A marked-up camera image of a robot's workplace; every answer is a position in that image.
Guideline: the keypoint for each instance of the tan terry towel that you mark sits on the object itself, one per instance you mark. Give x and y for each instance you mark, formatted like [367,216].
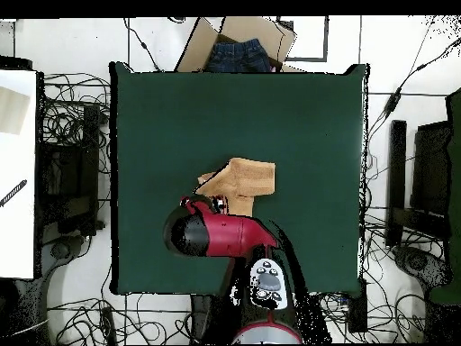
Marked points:
[248,176]

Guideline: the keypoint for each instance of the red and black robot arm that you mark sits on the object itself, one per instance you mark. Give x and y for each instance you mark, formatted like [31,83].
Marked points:
[230,234]

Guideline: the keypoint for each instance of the dark green table cloth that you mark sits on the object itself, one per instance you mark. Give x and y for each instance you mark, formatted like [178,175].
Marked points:
[162,126]

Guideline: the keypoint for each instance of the black equipment rack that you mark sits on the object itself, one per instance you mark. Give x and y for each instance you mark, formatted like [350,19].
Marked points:
[68,173]

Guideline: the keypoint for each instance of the black power strip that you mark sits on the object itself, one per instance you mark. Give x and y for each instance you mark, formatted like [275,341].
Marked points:
[108,324]

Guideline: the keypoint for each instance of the blue denim jeans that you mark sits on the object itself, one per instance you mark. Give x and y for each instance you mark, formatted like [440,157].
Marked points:
[237,56]

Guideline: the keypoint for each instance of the white side table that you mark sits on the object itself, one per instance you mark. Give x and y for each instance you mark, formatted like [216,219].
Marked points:
[18,234]

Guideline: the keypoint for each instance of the black ribbed tool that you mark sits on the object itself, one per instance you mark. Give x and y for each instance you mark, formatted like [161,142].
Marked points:
[14,192]

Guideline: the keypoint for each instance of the brown cardboard box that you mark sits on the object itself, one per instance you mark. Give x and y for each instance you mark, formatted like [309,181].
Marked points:
[259,29]

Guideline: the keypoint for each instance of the small black box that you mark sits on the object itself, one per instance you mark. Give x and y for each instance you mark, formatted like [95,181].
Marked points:
[357,313]

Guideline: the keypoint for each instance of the beige block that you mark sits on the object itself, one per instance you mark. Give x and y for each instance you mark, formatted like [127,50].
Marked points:
[12,111]

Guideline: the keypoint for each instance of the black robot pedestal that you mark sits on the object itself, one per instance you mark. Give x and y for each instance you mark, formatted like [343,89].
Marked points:
[201,317]

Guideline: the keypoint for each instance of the black upright post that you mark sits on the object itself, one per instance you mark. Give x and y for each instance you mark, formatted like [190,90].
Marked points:
[397,162]

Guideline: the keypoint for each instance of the black square floor frame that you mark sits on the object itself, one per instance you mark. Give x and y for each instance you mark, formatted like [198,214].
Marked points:
[326,39]

